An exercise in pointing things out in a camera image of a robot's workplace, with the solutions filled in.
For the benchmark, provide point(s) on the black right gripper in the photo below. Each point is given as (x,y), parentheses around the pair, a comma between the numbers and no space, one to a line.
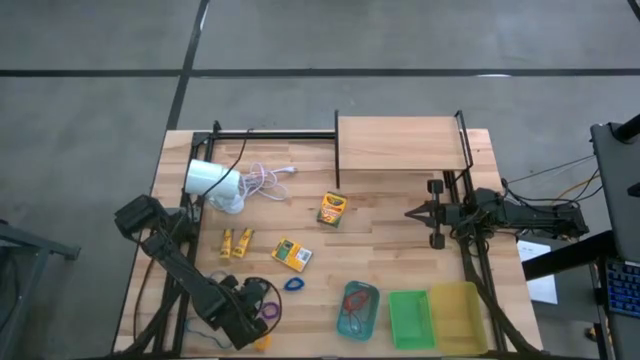
(452,214)

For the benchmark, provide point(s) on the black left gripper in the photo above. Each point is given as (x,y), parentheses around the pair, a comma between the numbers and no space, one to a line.
(242,327)

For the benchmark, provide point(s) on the purple coil wristband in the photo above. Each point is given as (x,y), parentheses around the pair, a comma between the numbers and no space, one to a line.
(263,311)

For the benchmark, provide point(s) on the yellow crayon package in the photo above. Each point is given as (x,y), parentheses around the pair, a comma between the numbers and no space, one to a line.
(242,243)

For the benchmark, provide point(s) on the yellow glue tube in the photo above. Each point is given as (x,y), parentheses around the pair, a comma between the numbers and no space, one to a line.
(226,244)

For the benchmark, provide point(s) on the green yellow crayon box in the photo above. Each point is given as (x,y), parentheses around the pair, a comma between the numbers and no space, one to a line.
(332,210)

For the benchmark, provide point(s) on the teal plastic bin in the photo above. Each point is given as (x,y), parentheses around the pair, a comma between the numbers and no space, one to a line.
(357,332)

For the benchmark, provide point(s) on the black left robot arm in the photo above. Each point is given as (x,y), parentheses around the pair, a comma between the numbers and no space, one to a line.
(175,265)

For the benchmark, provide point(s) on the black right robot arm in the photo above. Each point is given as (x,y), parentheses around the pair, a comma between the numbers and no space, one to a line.
(530,215)

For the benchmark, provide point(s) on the black side desk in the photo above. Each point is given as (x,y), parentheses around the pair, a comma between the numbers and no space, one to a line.
(617,190)

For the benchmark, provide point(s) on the orange coil wristband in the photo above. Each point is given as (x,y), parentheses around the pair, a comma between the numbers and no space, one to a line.
(263,343)

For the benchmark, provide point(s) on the wooden shelf riser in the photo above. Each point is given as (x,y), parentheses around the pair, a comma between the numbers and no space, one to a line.
(400,142)

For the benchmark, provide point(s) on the green plastic bin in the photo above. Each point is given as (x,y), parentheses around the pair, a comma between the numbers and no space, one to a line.
(411,320)

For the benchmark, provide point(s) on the yellow plastic bin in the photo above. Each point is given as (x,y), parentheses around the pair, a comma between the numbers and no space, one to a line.
(459,320)

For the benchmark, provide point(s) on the white paper sheet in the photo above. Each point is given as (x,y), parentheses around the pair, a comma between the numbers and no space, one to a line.
(542,285)

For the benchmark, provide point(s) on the black computer keyboard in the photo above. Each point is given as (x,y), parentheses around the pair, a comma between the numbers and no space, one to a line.
(624,287)

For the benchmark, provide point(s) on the grey side table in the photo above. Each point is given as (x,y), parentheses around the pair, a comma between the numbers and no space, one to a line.
(30,250)

